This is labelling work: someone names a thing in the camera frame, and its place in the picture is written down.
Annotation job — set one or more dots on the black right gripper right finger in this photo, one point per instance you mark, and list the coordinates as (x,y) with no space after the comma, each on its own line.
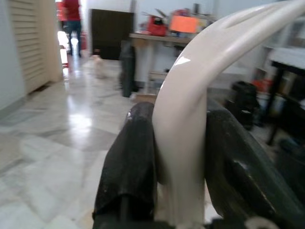
(238,171)

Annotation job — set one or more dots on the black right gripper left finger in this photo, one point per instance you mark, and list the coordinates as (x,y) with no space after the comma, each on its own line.
(128,162)

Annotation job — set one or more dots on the person in red shirt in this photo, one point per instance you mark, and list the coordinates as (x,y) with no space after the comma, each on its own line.
(71,12)

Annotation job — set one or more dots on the small cream dog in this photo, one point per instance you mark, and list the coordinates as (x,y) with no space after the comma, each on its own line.
(98,63)

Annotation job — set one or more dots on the black bag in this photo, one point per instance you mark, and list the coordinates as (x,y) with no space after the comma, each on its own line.
(243,102)

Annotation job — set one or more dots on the orange sign card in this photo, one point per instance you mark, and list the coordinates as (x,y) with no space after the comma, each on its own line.
(183,23)

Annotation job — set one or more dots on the black framed table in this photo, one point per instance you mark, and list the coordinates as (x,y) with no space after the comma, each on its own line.
(277,83)

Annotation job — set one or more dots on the red bag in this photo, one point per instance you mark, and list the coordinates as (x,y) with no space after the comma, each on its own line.
(156,29)

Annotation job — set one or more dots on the dark brown cabinet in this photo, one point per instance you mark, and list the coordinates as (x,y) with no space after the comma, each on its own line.
(109,33)

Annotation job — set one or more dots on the light wooden work table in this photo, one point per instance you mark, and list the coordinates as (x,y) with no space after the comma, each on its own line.
(152,38)

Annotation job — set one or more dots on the cream louvered door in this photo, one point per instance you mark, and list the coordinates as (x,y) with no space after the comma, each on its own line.
(31,47)

